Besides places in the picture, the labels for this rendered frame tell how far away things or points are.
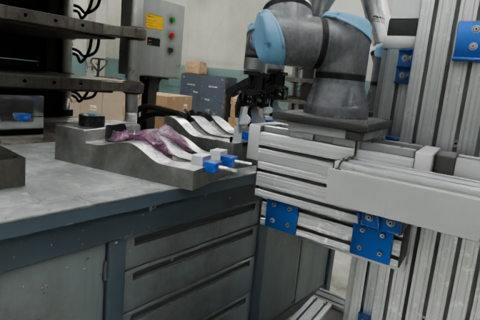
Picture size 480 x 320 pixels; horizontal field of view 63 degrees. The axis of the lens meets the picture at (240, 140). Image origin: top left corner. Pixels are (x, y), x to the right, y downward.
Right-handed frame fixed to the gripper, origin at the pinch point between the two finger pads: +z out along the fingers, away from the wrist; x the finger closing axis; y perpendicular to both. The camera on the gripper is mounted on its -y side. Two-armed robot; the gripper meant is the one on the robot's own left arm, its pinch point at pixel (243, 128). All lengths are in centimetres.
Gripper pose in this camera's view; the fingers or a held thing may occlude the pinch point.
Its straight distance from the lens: 135.4
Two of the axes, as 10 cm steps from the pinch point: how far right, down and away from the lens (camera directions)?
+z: -0.9, 9.8, 1.7
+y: 7.5, 1.8, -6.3
